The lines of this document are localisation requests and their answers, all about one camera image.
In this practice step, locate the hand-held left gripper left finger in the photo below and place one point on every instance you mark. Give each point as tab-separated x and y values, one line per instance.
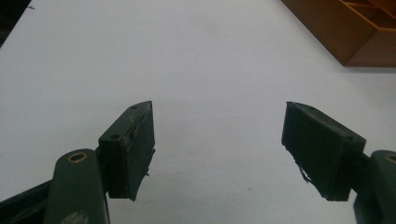
126	155

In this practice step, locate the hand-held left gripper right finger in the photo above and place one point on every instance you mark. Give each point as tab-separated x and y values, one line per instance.
320	152

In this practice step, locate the brown wooden compartment box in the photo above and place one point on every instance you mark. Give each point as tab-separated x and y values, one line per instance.
342	28

